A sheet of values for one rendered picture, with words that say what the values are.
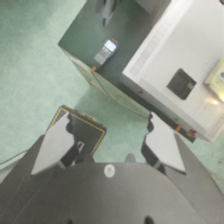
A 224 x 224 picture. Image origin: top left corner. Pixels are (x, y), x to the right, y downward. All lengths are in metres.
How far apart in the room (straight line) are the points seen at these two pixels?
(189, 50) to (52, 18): 1.95
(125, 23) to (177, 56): 0.39
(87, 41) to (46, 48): 1.28
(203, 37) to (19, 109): 2.25
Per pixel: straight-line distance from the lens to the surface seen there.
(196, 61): 0.65
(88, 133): 0.98
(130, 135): 1.38
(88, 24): 0.69
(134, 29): 0.70
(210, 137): 0.75
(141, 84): 0.40
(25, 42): 2.07
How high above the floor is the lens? 1.19
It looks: 84 degrees down
